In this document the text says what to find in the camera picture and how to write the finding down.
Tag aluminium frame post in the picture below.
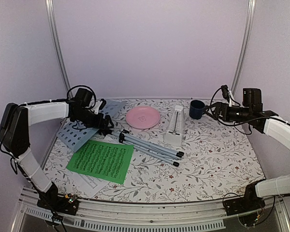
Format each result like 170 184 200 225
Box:
231 0 256 93
45 0 71 91

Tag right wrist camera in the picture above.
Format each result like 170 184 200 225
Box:
221 85 233 107

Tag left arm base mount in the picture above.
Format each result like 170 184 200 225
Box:
37 193 79 216

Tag white sheet music paper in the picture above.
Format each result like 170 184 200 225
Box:
72 173 110 198

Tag left aluminium frame post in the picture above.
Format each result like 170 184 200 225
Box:
45 0 71 91

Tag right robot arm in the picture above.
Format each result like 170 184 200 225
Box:
203 85 290 211

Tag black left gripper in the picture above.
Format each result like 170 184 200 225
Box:
74 108 115 130

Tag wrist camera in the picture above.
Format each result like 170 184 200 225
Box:
221 85 233 107
91 99 106 115

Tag grey perforated music stand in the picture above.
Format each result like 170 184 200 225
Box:
55 99 185 167

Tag pink plastic plate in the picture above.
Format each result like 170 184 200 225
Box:
126 106 160 130

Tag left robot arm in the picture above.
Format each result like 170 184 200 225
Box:
0 85 114 210

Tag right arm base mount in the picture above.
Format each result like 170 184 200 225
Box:
222 193 265 227

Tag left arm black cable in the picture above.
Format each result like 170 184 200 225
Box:
66 84 97 107

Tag dark blue cup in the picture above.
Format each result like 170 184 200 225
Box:
189 100 205 120

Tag front aluminium rail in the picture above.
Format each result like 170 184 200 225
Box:
11 188 290 232

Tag white metronome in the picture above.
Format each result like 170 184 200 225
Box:
164 105 185 146

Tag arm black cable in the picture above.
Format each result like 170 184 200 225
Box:
204 87 271 136
66 84 97 107

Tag green sheet music paper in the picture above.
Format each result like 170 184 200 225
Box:
66 140 134 185

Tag right aluminium frame post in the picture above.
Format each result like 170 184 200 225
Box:
231 0 256 93

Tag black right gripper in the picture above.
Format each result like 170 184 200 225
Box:
203 101 252 123

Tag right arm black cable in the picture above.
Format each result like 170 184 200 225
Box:
204 87 271 136

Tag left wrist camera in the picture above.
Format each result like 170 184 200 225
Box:
91 99 106 115

